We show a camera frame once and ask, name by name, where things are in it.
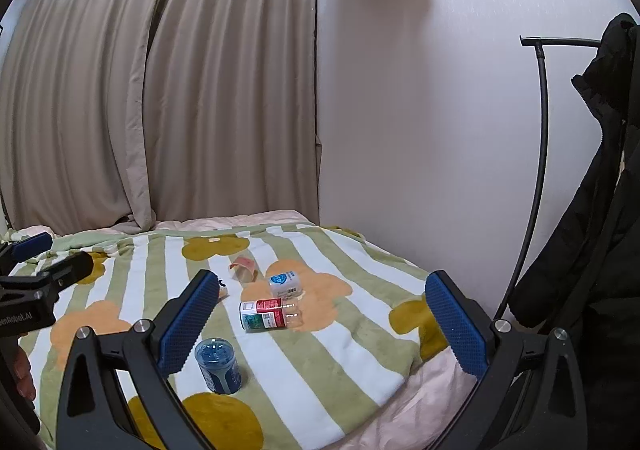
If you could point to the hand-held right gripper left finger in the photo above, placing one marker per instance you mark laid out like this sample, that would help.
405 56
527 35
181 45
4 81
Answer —
186 325

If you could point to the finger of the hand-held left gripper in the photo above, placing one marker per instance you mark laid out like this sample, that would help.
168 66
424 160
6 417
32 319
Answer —
31 245
70 269

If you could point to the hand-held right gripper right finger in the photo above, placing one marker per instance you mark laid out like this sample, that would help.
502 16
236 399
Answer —
456 325

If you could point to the red green label bottle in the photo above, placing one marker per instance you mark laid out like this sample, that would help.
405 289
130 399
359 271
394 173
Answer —
264 313

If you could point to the clear cup with pink label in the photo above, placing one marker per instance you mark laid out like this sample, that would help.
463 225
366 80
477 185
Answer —
243 268

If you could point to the person's left hand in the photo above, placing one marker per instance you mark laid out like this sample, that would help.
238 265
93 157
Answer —
24 372

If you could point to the blue plastic jar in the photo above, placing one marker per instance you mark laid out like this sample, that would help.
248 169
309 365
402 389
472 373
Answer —
217 366

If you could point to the small white object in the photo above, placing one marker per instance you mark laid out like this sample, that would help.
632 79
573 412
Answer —
223 286

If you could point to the small white blue-label bottle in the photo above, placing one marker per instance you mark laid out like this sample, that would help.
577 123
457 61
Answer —
285 283

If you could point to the striped floral blanket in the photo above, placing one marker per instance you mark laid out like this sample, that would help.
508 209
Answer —
320 360

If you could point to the beige curtain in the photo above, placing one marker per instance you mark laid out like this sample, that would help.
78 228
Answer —
75 104
230 94

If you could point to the black coat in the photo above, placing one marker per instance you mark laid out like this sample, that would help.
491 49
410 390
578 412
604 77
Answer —
595 255

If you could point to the black clothes rack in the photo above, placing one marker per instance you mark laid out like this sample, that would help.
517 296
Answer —
539 139

